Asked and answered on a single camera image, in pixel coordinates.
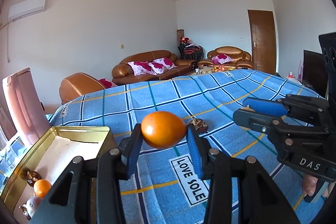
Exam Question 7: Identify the floral pillow on armchair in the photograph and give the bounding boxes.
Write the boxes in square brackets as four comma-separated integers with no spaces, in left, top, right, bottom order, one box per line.
[211,54,234,65]

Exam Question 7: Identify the brown leather armchair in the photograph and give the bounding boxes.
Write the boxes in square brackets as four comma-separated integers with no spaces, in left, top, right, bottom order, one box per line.
[198,46,254,69]

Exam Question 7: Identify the brown wooden door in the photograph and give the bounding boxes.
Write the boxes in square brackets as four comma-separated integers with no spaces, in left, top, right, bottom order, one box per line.
[248,10,276,75]

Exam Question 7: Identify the brown leather three-seat sofa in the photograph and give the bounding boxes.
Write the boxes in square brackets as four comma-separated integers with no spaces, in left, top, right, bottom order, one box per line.
[112,50,197,85]

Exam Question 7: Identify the stacked chairs with red items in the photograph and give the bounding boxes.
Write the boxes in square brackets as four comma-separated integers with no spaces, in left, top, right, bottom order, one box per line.
[178,36,204,61]

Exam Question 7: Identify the right hand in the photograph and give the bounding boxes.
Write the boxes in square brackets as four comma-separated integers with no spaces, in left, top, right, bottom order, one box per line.
[301,174,336,198]

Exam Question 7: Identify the near brown leather chair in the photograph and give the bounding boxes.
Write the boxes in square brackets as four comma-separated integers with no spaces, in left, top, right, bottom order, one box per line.
[59,72,117,104]

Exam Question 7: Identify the pink electric kettle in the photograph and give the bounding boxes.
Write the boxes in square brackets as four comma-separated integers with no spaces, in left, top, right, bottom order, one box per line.
[2,68,51,146]

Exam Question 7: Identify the dark glossy passion fruit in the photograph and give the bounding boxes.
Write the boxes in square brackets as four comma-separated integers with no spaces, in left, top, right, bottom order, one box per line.
[26,170,42,187]

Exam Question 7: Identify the white wall air conditioner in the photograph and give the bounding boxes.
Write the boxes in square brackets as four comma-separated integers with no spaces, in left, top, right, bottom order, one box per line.
[9,0,46,22]

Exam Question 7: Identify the gold metal tin tray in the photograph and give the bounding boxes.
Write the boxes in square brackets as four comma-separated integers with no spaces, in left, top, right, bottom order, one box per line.
[1,126,117,223]

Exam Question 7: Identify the blue plaid tablecloth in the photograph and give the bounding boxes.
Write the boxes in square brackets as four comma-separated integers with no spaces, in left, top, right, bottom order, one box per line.
[0,69,326,224]

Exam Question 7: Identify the floral pillow left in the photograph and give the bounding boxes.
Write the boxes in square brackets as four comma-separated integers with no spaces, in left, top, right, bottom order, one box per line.
[128,61,156,76]

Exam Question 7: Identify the small yellow fruit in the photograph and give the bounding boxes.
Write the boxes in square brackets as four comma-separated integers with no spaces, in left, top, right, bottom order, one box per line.
[242,106,255,112]

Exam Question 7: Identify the wrinkled brown passion fruit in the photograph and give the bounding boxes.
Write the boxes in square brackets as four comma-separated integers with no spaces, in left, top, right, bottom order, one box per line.
[19,203,31,221]

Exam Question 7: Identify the orange tangerine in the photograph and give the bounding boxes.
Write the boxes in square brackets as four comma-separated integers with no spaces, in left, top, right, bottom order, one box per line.
[141,111,187,149]
[33,179,52,198]

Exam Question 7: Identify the brown dried fruit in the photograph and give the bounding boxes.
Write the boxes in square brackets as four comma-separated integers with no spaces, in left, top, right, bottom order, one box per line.
[187,117,209,134]

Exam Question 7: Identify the purple round radish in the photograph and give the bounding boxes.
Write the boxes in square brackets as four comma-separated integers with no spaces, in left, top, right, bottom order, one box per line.
[26,196,43,218]

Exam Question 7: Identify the black television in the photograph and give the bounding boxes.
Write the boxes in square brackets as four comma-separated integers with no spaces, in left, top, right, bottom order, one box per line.
[302,50,328,96]

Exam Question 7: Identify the floral pillow right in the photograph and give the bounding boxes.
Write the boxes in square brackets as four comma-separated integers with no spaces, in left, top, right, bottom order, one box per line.
[149,57,177,75]

